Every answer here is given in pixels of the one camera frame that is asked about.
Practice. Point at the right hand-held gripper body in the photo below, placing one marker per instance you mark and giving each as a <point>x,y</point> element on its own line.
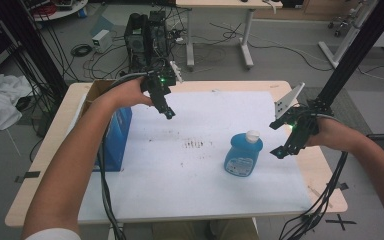
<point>301,126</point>

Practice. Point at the white foam mat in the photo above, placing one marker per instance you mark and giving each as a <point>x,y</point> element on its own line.
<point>196,190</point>

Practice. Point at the cardboard box with blue side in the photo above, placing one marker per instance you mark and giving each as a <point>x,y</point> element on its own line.
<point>116,143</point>

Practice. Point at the black tape strip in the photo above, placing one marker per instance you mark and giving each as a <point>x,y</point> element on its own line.
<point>28,175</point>

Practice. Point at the grey floor mat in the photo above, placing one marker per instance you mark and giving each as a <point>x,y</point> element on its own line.
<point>350,110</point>

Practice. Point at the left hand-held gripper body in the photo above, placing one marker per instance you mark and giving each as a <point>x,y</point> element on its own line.
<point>156,86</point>

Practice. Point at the person's left hand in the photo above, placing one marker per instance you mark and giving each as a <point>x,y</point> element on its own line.
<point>128,95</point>

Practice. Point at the round white table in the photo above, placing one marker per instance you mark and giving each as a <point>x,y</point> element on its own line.
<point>68,11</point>

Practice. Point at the small white box device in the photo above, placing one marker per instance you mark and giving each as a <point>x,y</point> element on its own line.
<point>101,40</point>

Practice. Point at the black computer tower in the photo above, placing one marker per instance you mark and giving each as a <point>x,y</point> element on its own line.
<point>136,40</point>
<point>157,31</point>

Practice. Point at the person's right hand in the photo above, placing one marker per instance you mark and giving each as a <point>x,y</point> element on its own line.
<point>333,135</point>

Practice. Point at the small grey tape piece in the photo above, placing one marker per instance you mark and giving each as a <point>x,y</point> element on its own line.
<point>342,186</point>

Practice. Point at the white desk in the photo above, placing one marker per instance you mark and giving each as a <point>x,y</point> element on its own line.
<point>226,3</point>

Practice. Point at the office chair base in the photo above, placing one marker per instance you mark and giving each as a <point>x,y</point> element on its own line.
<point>341,25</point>

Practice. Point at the white stand frame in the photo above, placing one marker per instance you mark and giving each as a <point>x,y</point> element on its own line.
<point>345,41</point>

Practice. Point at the white cloth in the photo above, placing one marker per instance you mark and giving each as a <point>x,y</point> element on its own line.
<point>0,103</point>

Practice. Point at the person's white sleeve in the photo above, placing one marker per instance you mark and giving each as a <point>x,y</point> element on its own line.
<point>53,234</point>

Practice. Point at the blue bottle with white cap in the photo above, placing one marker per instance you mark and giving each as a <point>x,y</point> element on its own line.
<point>243,155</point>

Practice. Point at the black tape cross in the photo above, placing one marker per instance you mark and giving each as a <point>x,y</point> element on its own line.
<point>340,221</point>

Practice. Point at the person's khaki trousers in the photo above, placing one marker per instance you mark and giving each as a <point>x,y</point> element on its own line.
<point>186,230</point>

